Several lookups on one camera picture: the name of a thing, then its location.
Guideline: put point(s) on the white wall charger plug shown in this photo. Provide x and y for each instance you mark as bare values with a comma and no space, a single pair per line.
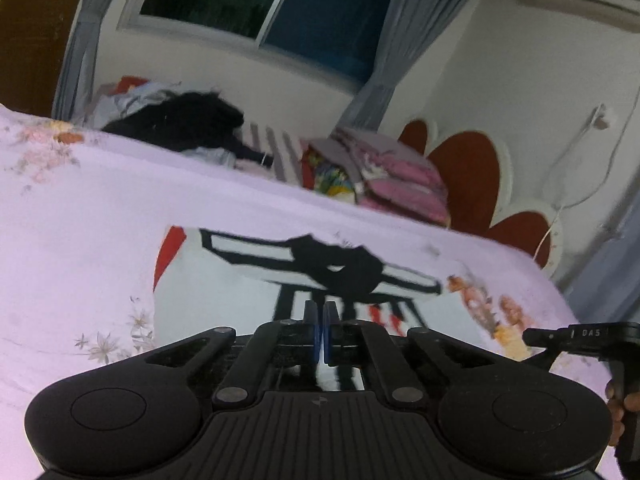
602,117

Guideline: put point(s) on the grey striped cloth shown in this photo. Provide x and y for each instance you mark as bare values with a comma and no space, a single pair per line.
280,152

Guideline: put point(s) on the pile of light clothes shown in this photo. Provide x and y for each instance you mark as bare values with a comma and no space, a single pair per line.
130,100

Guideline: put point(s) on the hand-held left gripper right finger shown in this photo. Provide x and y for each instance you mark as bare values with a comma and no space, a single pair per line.
330,332

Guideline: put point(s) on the sliding glass window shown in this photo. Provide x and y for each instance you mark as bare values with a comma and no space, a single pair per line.
240,0

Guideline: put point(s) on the pile of dark clothes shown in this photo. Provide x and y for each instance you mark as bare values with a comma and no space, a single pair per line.
190,120

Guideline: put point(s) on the stack of folded pink blankets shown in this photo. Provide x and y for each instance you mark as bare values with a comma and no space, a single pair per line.
395,180

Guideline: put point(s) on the grey window curtain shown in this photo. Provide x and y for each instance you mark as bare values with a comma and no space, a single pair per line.
400,45
82,50

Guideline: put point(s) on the brown wooden door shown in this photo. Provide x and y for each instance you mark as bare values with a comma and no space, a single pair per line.
30,35

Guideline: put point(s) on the person's right hand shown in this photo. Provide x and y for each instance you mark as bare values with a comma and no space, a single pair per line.
616,415

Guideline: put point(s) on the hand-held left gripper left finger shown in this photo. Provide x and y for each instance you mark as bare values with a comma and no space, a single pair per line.
312,332

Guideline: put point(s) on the red and white headboard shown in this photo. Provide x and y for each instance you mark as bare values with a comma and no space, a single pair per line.
470,175

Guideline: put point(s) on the striped knit sweater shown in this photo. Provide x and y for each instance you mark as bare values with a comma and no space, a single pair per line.
215,290

